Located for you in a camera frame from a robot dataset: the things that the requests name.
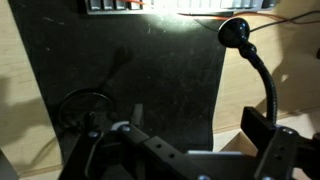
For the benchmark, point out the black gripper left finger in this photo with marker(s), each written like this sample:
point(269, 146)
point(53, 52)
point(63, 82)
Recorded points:
point(150, 150)

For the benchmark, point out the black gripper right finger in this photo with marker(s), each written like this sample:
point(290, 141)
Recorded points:
point(278, 153)

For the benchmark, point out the black desk mat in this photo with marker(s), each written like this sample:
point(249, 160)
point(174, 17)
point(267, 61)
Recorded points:
point(160, 66)

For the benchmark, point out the black mechanical keyboard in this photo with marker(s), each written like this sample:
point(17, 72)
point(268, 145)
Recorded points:
point(110, 5)

